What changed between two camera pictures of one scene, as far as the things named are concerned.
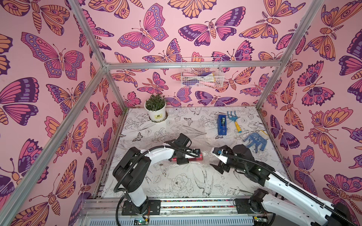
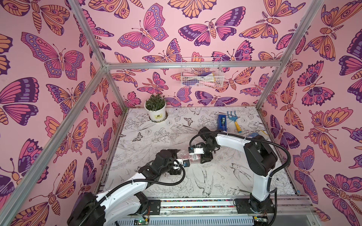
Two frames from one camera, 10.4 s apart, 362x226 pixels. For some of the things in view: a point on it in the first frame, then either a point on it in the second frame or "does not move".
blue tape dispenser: [222, 125] does not move
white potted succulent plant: [155, 105] does not move
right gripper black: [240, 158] -> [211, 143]
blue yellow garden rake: [234, 117] does not move
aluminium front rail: [199, 212] does not move
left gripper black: [185, 149] -> [173, 156]
